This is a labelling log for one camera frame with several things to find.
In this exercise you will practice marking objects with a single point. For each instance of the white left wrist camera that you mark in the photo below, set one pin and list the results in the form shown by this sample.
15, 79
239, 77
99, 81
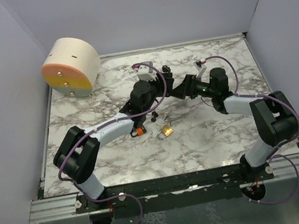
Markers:
145, 72

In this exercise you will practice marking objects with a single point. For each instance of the aluminium frame rail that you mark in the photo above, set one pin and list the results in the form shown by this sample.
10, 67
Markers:
52, 209

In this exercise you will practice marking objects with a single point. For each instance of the small silver key bunch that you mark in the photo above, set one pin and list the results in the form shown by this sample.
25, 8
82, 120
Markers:
168, 121

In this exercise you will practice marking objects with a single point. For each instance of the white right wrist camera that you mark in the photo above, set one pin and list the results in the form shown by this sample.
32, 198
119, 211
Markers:
201, 67

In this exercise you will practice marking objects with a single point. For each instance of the black Kaijing padlock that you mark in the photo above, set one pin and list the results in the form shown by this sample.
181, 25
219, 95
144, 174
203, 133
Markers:
166, 71

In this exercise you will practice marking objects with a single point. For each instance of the brass padlock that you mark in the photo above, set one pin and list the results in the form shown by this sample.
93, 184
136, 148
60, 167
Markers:
165, 132

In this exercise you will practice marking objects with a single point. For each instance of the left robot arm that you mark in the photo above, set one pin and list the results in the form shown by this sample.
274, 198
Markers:
77, 155

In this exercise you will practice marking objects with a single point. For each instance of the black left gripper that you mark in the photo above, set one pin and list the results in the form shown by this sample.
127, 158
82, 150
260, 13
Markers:
159, 84

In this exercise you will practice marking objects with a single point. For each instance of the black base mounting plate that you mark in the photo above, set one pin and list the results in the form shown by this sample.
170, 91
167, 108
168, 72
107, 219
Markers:
172, 192

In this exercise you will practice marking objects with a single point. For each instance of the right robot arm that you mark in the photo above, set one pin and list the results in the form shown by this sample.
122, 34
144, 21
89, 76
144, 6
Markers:
276, 121

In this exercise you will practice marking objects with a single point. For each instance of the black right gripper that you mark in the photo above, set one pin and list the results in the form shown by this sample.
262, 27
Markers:
187, 88

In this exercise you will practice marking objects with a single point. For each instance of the cream cylinder with coloured face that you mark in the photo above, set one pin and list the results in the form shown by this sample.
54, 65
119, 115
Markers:
71, 67

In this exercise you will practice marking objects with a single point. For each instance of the orange and black padlock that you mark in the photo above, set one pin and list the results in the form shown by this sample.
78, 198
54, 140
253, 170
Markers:
138, 131

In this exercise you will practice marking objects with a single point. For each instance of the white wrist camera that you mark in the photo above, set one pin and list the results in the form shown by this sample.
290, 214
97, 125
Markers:
145, 72
201, 67

